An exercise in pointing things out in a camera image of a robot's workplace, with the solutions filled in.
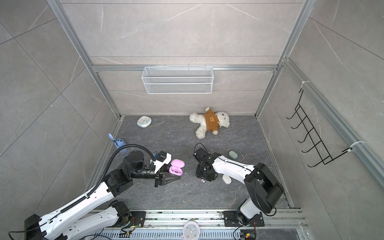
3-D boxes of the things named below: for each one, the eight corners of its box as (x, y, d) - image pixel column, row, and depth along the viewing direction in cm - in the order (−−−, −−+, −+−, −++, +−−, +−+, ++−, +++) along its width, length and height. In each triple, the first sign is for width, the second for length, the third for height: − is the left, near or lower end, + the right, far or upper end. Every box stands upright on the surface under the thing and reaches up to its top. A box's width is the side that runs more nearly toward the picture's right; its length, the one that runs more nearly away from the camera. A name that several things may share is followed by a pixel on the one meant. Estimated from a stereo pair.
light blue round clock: (137, 127, 114) (136, 125, 111) (140, 118, 120) (139, 115, 118) (150, 127, 114) (149, 125, 111) (152, 118, 120) (151, 115, 118)
